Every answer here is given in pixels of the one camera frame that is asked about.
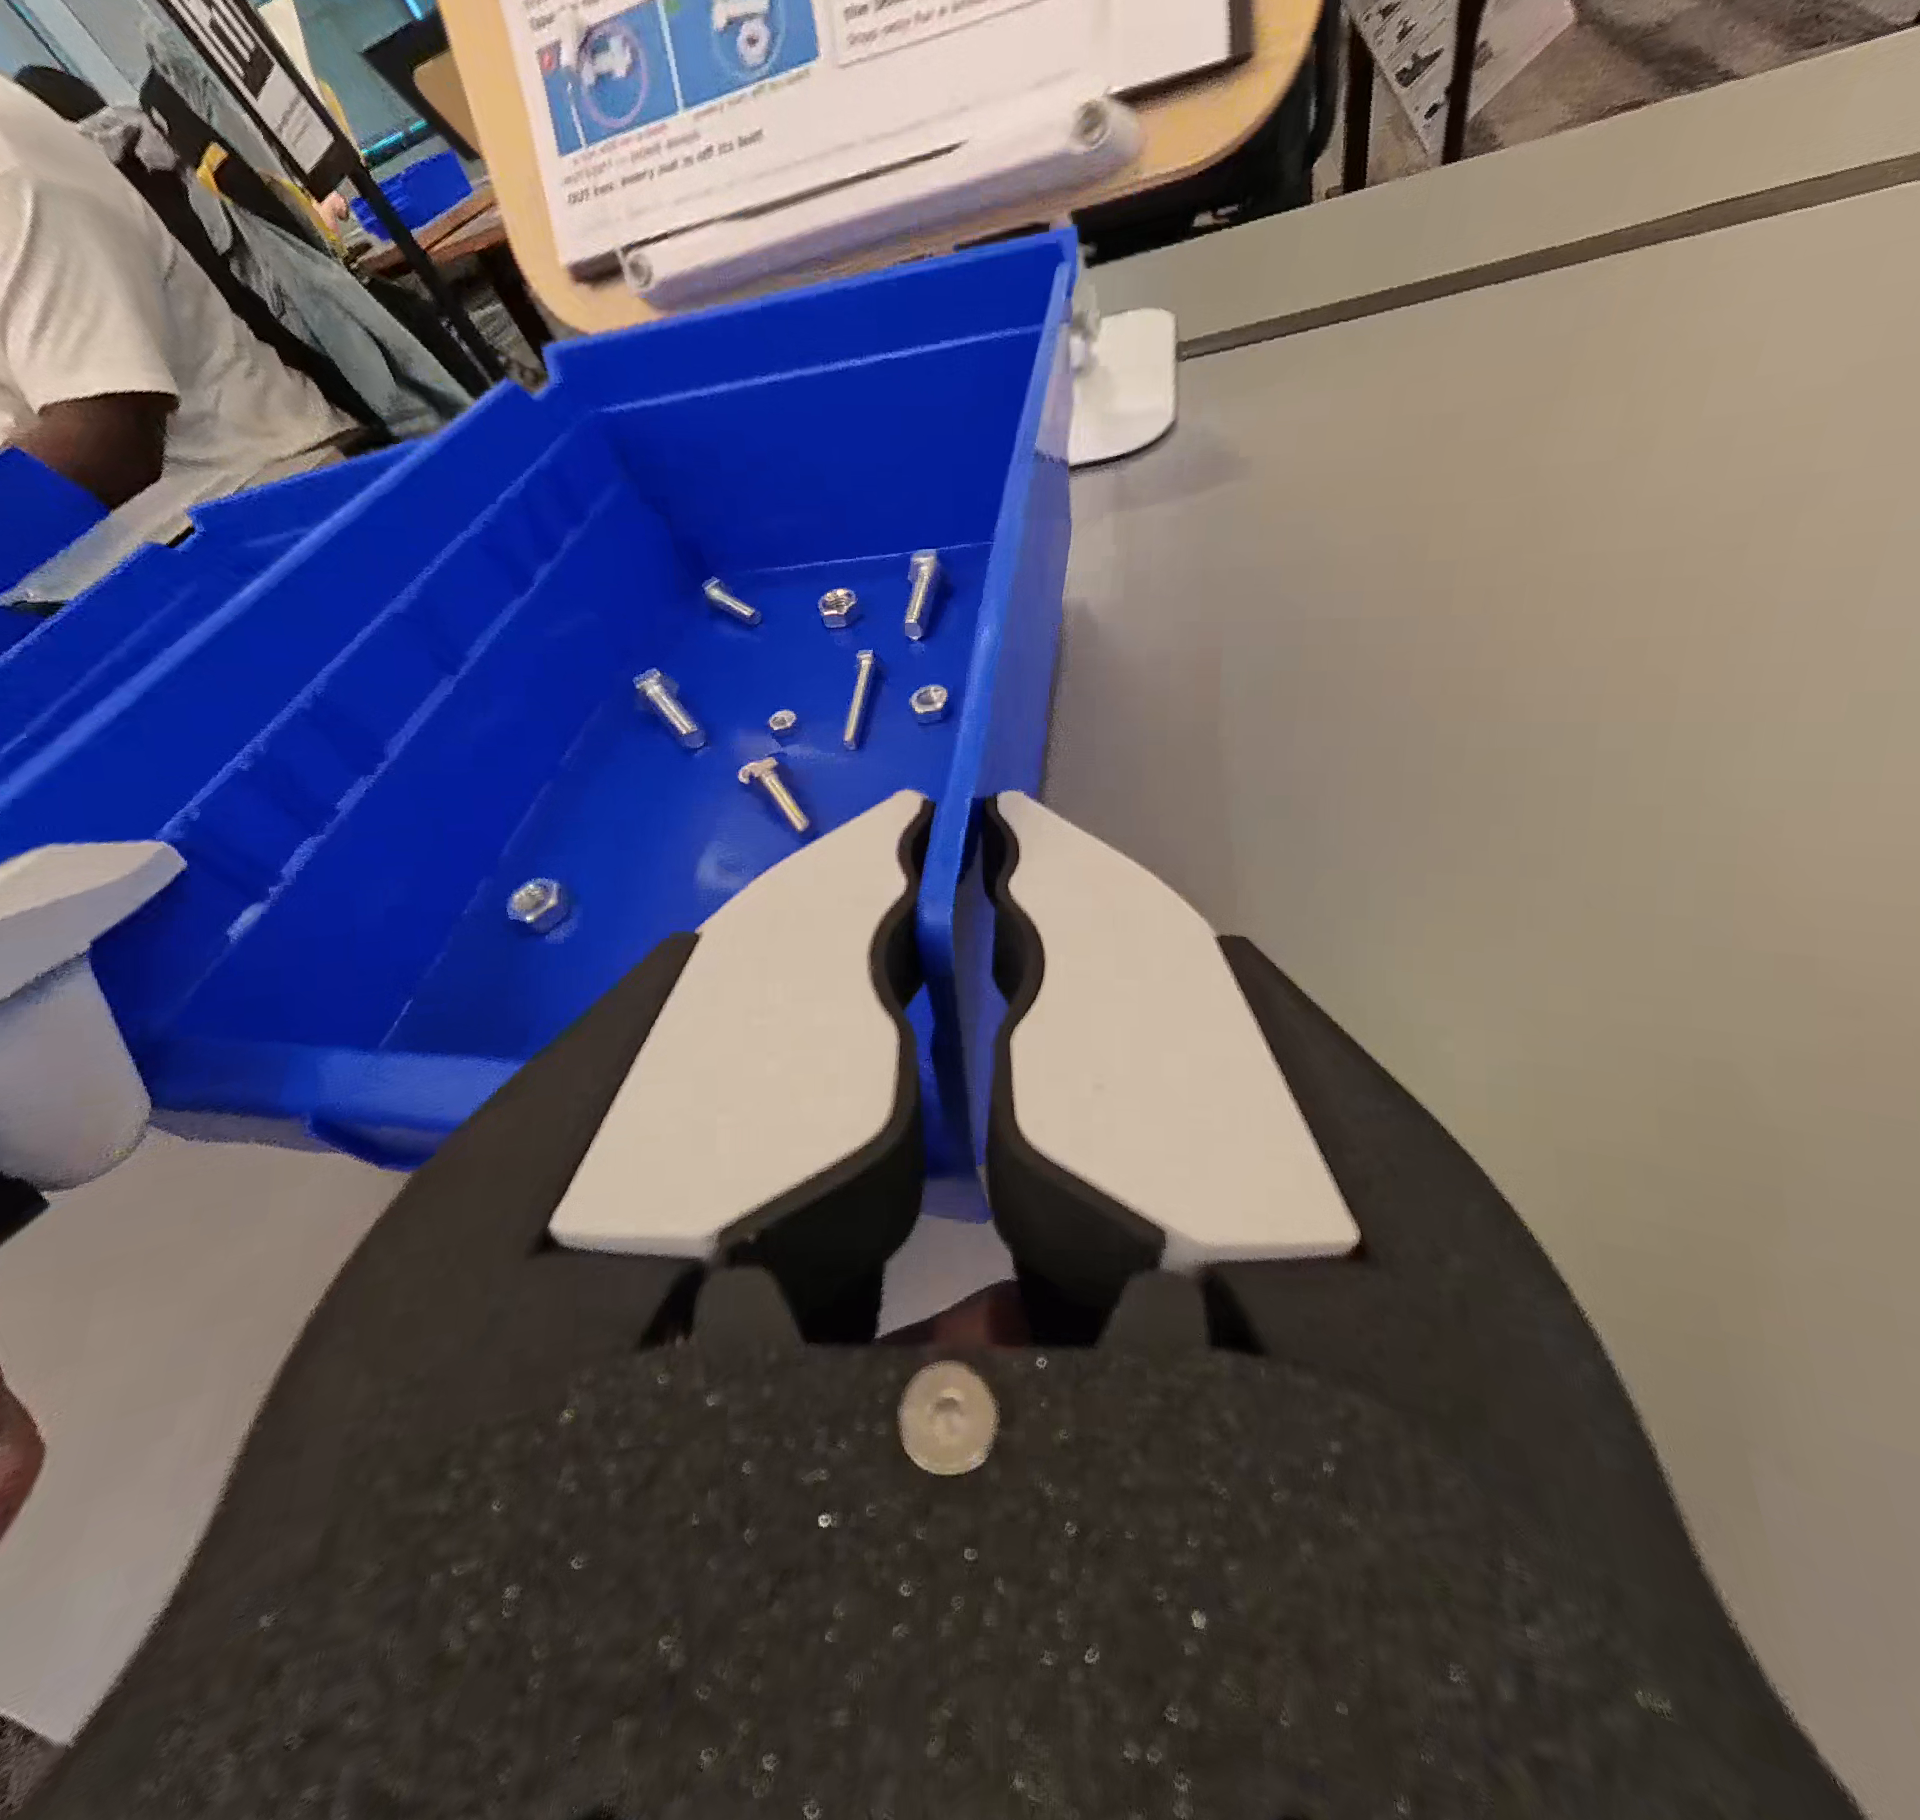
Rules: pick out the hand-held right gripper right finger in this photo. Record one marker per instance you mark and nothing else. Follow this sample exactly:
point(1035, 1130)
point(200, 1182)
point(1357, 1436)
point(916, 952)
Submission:
point(1171, 1085)

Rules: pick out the denim jacket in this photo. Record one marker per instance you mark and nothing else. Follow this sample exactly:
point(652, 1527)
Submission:
point(376, 335)

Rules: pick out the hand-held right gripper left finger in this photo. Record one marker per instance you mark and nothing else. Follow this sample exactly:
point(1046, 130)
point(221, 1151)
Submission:
point(719, 1069)

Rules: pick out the short silver bolt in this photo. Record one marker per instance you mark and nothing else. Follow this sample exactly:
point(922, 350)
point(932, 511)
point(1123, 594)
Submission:
point(731, 600)
point(774, 791)

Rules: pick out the large silver hex nut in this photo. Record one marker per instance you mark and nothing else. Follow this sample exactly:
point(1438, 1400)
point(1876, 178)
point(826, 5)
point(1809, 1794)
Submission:
point(537, 903)

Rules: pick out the wooden stand board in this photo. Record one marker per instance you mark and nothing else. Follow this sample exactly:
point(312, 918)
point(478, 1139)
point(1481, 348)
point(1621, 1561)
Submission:
point(1283, 97)

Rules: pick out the hanging paper sign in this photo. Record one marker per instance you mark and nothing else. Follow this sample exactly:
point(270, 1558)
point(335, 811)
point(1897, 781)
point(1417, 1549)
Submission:
point(1442, 20)

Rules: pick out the grey desk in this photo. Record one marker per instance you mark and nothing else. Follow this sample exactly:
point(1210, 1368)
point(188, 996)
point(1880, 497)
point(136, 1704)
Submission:
point(1500, 802)

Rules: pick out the blue plastic bin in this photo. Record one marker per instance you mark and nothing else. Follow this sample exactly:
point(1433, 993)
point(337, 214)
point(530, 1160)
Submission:
point(45, 509)
point(452, 742)

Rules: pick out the printed instruction sheet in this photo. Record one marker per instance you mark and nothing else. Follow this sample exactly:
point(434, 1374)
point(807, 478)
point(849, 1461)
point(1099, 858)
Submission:
point(977, 50)

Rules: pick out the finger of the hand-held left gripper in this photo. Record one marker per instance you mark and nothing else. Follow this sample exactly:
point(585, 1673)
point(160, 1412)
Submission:
point(66, 900)

